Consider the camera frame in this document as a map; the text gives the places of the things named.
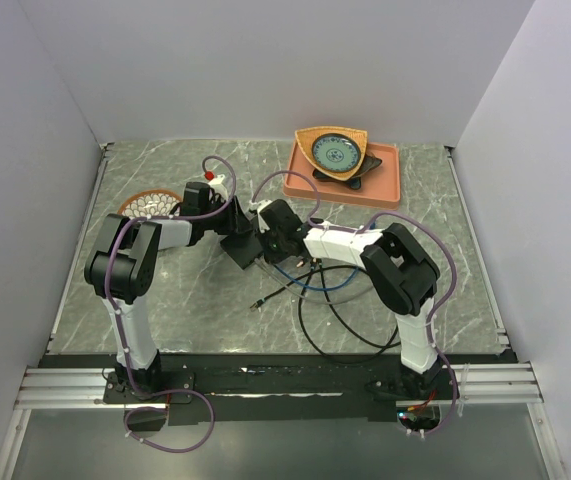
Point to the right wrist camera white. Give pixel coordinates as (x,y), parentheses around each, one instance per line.
(256,208)

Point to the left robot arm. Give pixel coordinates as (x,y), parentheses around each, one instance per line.
(122,262)

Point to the black dish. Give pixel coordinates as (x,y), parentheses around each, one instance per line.
(370,163)

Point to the woven triangular basket plate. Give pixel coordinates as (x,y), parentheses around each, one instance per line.
(306,137)

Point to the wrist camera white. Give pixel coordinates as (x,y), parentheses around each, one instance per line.
(217,184)
(256,208)

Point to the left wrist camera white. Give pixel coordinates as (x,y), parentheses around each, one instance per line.
(217,184)

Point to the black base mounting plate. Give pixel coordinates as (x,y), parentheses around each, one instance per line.
(194,388)

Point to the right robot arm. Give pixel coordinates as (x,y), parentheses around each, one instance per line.
(401,272)

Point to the black network switch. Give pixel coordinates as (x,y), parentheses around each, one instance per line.
(243,249)

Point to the salmon rectangular tray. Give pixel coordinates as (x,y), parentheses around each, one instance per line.
(380,188)

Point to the teal patterned round plate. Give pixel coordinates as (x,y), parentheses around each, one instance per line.
(336,152)

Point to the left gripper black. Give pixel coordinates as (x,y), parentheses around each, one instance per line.
(238,221)

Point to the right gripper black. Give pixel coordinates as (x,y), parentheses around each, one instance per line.
(271,255)

